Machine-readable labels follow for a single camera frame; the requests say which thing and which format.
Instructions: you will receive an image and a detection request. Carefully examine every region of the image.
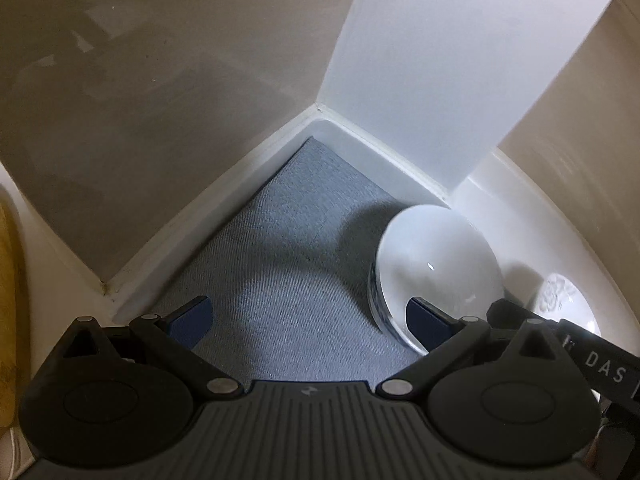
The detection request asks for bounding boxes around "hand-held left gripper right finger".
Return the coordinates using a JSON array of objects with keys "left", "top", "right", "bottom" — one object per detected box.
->
[{"left": 375, "top": 296, "right": 577, "bottom": 402}]

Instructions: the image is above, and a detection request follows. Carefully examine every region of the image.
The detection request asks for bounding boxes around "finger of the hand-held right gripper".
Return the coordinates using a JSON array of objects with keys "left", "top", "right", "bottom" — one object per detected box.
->
[{"left": 486, "top": 297, "right": 564, "bottom": 335}]

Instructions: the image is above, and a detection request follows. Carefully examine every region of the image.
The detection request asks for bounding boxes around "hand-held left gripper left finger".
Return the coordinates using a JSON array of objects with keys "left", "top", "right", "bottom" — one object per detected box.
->
[{"left": 49, "top": 295, "right": 242, "bottom": 402}]

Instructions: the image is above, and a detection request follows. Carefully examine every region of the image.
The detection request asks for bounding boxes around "white plate with grey print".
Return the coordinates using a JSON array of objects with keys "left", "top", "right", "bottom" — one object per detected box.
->
[{"left": 530, "top": 271, "right": 602, "bottom": 341}]

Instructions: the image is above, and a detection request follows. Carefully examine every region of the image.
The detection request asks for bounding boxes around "white bowl with blue pattern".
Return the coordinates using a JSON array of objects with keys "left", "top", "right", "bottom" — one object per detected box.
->
[{"left": 366, "top": 204, "right": 504, "bottom": 357}]

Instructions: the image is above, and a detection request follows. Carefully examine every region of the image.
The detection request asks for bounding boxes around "grey table mat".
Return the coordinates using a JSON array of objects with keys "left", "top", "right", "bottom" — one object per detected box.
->
[{"left": 149, "top": 135, "right": 427, "bottom": 385}]

